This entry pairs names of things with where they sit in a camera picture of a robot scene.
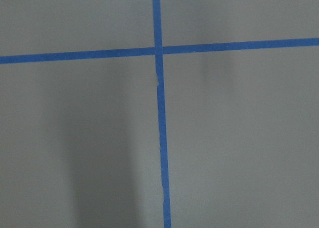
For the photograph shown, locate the brown table mat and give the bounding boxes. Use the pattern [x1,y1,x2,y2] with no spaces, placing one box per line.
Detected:
[0,0,319,228]

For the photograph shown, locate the blue tape line lengthwise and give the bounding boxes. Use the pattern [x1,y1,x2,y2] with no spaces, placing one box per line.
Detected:
[153,0,171,228]

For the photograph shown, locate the blue tape line crosswise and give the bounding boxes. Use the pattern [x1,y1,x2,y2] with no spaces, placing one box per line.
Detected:
[0,38,319,64]

